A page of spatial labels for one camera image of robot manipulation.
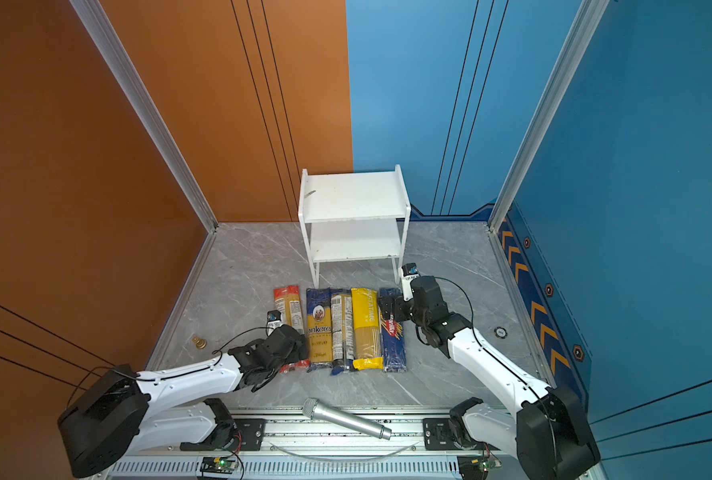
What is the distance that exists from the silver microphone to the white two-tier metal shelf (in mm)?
391

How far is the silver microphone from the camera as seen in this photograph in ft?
2.43

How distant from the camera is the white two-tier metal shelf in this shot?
2.59 ft

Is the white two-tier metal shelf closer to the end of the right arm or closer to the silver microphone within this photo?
the end of the right arm

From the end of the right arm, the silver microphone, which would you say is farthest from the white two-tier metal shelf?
the silver microphone
